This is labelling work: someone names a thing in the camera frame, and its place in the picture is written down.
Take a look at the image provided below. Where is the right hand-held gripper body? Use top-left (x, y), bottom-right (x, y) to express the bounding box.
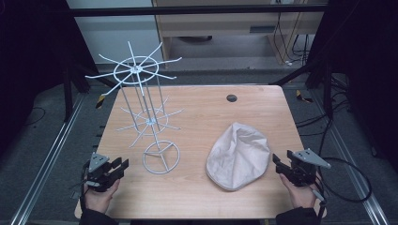
top-left (286, 148), bottom-right (332, 188)

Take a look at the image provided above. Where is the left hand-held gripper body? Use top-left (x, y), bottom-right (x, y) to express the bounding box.
top-left (83, 152), bottom-right (121, 193)

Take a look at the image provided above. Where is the beige cap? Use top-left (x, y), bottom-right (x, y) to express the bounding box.
top-left (206, 121), bottom-right (271, 192)

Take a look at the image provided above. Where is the white wire hat rack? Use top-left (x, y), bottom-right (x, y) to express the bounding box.
top-left (84, 40), bottom-right (186, 175)

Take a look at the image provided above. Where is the person's left hand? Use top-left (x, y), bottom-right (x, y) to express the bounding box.
top-left (83, 178), bottom-right (121, 215)

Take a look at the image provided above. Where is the person's right hand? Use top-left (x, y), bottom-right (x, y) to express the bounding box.
top-left (279, 172), bottom-right (322, 210)

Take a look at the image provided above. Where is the black metal stand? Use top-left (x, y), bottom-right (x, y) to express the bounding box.
top-left (268, 57), bottom-right (337, 121)
top-left (60, 59), bottom-right (120, 123)

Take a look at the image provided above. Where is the wooden desk with drawer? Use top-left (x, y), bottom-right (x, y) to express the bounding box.
top-left (151, 0), bottom-right (329, 66)

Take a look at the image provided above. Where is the black cable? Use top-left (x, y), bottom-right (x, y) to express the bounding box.
top-left (69, 159), bottom-right (95, 214)
top-left (316, 157), bottom-right (373, 223)

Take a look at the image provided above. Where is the aluminium floor rail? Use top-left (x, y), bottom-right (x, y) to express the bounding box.
top-left (8, 93), bottom-right (87, 225)
top-left (313, 90), bottom-right (390, 225)

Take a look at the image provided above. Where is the bundle of hanging cables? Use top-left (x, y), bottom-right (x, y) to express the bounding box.
top-left (272, 0), bottom-right (312, 67)

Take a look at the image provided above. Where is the black metal frame bar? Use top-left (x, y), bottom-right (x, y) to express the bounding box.
top-left (46, 3), bottom-right (329, 18)

